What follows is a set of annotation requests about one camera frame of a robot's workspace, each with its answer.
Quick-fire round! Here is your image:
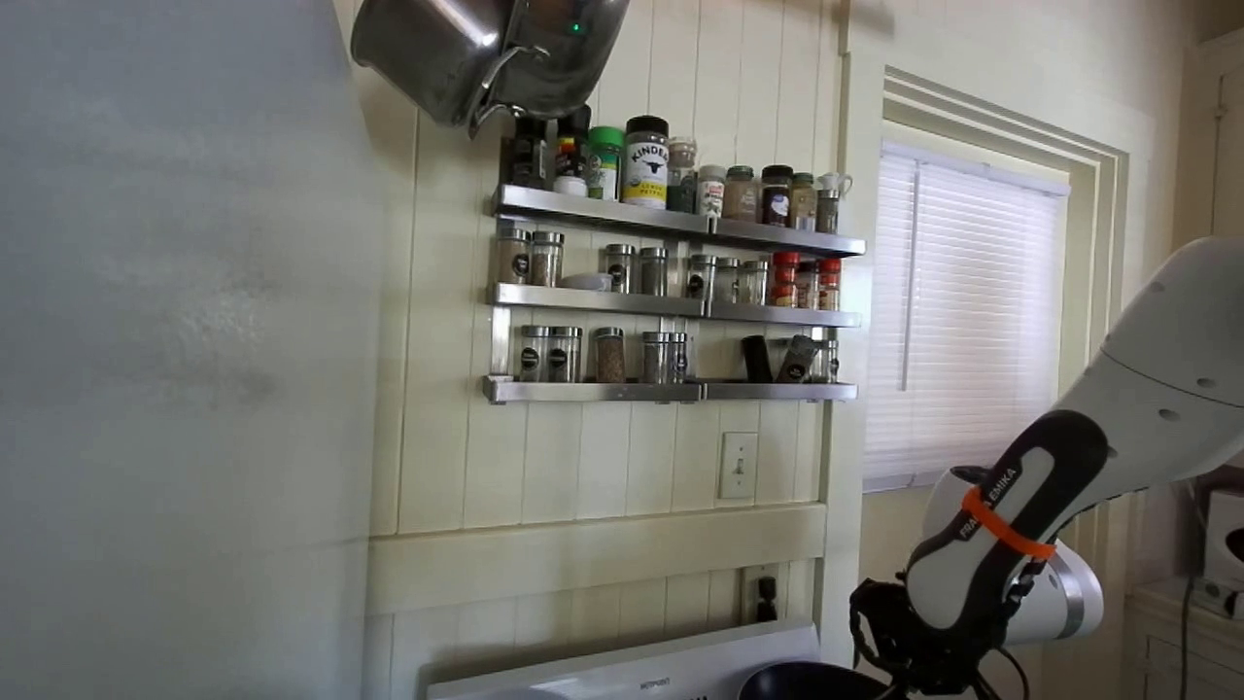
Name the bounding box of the small dark bottle white base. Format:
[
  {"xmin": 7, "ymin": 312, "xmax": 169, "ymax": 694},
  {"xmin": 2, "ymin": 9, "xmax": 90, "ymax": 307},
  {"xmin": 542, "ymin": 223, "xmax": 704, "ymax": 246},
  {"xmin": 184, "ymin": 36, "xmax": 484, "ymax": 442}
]
[{"xmin": 553, "ymin": 120, "xmax": 590, "ymax": 201}]

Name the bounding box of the glass spice jar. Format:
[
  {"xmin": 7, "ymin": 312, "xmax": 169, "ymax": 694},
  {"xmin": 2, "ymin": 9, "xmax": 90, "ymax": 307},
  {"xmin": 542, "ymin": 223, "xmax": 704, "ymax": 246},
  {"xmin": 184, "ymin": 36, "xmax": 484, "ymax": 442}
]
[
  {"xmin": 690, "ymin": 164, "xmax": 730, "ymax": 223},
  {"xmin": 736, "ymin": 251, "xmax": 774, "ymax": 312},
  {"xmin": 789, "ymin": 169, "xmax": 825, "ymax": 234},
  {"xmin": 514, "ymin": 324, "xmax": 553, "ymax": 386},
  {"xmin": 633, "ymin": 246, "xmax": 672, "ymax": 299},
  {"xmin": 723, "ymin": 164, "xmax": 763, "ymax": 226},
  {"xmin": 681, "ymin": 246, "xmax": 720, "ymax": 307},
  {"xmin": 774, "ymin": 329, "xmax": 825, "ymax": 386},
  {"xmin": 587, "ymin": 324, "xmax": 628, "ymax": 386},
  {"xmin": 636, "ymin": 325, "xmax": 676, "ymax": 390},
  {"xmin": 815, "ymin": 325, "xmax": 848, "ymax": 386},
  {"xmin": 666, "ymin": 325, "xmax": 694, "ymax": 390},
  {"xmin": 593, "ymin": 239, "xmax": 636, "ymax": 299},
  {"xmin": 791, "ymin": 255, "xmax": 825, "ymax": 313},
  {"xmin": 542, "ymin": 324, "xmax": 587, "ymax": 386},
  {"xmin": 715, "ymin": 251, "xmax": 745, "ymax": 312},
  {"xmin": 669, "ymin": 136, "xmax": 704, "ymax": 217},
  {"xmin": 811, "ymin": 169, "xmax": 848, "ymax": 238},
  {"xmin": 524, "ymin": 230, "xmax": 572, "ymax": 290},
  {"xmin": 489, "ymin": 217, "xmax": 537, "ymax": 290}
]

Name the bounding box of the white light switch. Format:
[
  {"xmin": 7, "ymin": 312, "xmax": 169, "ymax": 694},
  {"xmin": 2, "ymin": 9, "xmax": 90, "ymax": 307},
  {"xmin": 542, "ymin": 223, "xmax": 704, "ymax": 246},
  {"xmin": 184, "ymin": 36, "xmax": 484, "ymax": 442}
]
[{"xmin": 715, "ymin": 427, "xmax": 763, "ymax": 506}]

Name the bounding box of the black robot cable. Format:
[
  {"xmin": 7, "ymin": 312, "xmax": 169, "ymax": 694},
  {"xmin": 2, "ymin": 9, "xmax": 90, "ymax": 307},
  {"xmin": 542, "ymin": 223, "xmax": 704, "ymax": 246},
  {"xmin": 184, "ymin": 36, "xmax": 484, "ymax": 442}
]
[{"xmin": 980, "ymin": 639, "xmax": 1043, "ymax": 700}]

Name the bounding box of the silver metal pot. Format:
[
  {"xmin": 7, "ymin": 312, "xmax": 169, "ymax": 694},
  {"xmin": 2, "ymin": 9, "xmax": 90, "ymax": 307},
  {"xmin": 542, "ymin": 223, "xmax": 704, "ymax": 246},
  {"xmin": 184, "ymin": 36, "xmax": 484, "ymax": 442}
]
[
  {"xmin": 465, "ymin": 0, "xmax": 633, "ymax": 123},
  {"xmin": 347, "ymin": 0, "xmax": 514, "ymax": 131}
]

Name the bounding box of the cream cabinet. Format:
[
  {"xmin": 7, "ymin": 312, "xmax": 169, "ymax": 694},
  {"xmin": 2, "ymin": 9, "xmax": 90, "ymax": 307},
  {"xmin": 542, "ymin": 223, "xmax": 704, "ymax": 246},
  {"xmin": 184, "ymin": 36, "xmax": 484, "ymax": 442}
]
[{"xmin": 1118, "ymin": 575, "xmax": 1244, "ymax": 700}]

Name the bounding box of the white refrigerator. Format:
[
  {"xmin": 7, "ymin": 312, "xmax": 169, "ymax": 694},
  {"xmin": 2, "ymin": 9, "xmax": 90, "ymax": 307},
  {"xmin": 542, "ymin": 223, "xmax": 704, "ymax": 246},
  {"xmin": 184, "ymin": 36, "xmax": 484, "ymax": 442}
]
[{"xmin": 0, "ymin": 0, "xmax": 381, "ymax": 700}]

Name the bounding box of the orange strap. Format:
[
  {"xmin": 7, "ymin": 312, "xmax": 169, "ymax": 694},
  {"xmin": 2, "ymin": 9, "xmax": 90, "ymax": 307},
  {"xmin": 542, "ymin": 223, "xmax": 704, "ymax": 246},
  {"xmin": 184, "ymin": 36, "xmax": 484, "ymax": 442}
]
[{"xmin": 956, "ymin": 486, "xmax": 1061, "ymax": 569}]

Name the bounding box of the black-labelled spice jar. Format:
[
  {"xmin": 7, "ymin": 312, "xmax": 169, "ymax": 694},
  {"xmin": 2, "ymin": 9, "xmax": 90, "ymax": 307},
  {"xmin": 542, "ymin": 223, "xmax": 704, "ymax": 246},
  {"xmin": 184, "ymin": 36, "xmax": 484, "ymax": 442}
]
[{"xmin": 756, "ymin": 160, "xmax": 802, "ymax": 234}]

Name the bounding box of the green-lidded spice jar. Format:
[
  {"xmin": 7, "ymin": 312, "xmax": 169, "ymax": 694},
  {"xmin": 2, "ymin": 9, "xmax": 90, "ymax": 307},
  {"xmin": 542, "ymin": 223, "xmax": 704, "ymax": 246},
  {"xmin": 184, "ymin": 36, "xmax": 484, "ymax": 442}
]
[{"xmin": 577, "ymin": 123, "xmax": 628, "ymax": 206}]

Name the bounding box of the white window blind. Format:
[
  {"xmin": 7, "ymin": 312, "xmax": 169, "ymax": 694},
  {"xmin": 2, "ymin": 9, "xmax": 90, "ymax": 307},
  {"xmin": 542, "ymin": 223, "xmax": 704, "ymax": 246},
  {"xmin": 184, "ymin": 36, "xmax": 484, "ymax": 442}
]
[{"xmin": 866, "ymin": 142, "xmax": 1069, "ymax": 486}]

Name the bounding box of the white gas stove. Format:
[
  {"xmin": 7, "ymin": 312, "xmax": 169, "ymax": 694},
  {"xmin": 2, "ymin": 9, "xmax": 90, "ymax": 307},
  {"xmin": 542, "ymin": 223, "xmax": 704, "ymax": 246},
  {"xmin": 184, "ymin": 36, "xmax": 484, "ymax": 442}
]
[{"xmin": 418, "ymin": 614, "xmax": 831, "ymax": 700}]

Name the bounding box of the wall outlet with black plug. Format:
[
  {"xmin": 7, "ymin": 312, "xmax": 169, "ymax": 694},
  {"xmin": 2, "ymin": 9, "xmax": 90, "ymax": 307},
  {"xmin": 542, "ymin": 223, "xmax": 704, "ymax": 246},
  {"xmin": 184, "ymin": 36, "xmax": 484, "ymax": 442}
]
[{"xmin": 736, "ymin": 564, "xmax": 784, "ymax": 630}]

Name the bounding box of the dark spice jar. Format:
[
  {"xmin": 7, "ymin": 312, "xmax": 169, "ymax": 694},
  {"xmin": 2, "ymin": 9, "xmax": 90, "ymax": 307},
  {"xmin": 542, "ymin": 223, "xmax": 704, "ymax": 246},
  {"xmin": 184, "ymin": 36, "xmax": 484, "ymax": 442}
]
[{"xmin": 739, "ymin": 329, "xmax": 776, "ymax": 386}]

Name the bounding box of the black frying pan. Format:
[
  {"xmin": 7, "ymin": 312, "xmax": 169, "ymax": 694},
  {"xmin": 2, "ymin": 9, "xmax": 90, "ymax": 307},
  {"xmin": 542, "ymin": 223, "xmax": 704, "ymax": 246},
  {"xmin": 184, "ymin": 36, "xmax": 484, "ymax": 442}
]
[{"xmin": 736, "ymin": 656, "xmax": 896, "ymax": 700}]

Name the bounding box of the dark glass bottle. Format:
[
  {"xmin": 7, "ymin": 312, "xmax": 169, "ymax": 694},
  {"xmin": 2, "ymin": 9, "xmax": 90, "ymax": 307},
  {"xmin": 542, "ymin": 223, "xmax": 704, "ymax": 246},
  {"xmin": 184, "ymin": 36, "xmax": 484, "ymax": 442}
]
[{"xmin": 497, "ymin": 112, "xmax": 553, "ymax": 191}]

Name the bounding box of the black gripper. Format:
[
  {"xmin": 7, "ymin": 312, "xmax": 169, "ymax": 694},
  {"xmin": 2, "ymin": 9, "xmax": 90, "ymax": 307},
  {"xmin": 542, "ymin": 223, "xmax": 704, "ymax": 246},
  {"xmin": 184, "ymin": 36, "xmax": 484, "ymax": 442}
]
[{"xmin": 848, "ymin": 575, "xmax": 990, "ymax": 700}]

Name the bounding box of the white blind wand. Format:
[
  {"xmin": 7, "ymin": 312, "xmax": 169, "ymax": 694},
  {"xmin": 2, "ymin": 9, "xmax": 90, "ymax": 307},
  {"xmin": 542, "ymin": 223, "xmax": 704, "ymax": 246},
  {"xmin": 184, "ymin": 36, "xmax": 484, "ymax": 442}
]
[{"xmin": 903, "ymin": 160, "xmax": 930, "ymax": 395}]

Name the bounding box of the red-lidded spice jar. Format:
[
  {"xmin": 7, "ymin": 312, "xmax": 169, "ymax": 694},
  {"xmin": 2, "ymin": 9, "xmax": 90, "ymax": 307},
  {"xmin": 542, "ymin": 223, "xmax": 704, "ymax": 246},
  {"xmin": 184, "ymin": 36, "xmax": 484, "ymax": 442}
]
[
  {"xmin": 764, "ymin": 247, "xmax": 804, "ymax": 312},
  {"xmin": 815, "ymin": 251, "xmax": 848, "ymax": 313}
]

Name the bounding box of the large black-lidded spice jar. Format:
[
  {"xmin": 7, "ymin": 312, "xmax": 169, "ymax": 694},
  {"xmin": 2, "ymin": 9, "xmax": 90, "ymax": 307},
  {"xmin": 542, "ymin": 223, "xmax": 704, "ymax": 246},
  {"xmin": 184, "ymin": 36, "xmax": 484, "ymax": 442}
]
[{"xmin": 623, "ymin": 112, "xmax": 676, "ymax": 215}]

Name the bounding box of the white appliance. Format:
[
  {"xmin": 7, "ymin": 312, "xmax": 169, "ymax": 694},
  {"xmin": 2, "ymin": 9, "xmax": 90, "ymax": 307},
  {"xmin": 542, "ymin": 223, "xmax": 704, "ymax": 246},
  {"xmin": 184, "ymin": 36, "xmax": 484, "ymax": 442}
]
[{"xmin": 1193, "ymin": 486, "xmax": 1244, "ymax": 614}]

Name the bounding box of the silver metal wall shelf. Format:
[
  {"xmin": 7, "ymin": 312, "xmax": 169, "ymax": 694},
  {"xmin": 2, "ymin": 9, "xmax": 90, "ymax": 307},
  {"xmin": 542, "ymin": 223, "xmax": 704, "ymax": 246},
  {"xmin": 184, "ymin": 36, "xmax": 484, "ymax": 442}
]
[
  {"xmin": 495, "ymin": 177, "xmax": 869, "ymax": 261},
  {"xmin": 479, "ymin": 374, "xmax": 864, "ymax": 407},
  {"xmin": 482, "ymin": 278, "xmax": 864, "ymax": 329}
]

